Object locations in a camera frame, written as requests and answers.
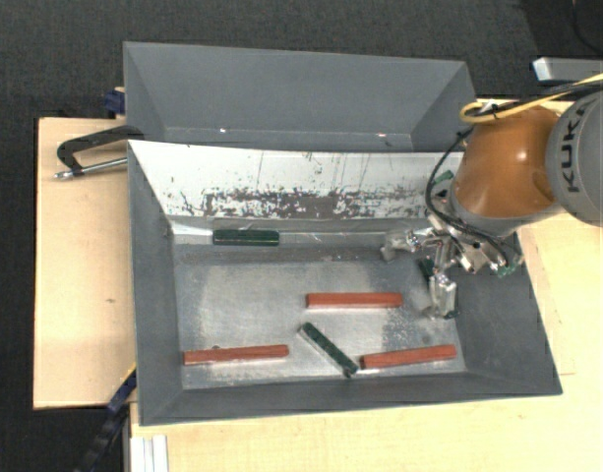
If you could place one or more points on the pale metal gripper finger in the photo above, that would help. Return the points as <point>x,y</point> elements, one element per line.
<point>442,295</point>
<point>395,245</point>

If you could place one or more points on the red-brown flat block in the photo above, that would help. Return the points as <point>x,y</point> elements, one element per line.
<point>234,354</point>
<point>408,356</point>
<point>354,300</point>

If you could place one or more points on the dark green flat block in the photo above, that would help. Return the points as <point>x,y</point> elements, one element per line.
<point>328,348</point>
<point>246,237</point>

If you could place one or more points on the grey metal bin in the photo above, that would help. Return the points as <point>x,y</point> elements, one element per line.
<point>281,91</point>

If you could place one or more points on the pale flat board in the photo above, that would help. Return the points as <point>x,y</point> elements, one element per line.
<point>82,263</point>

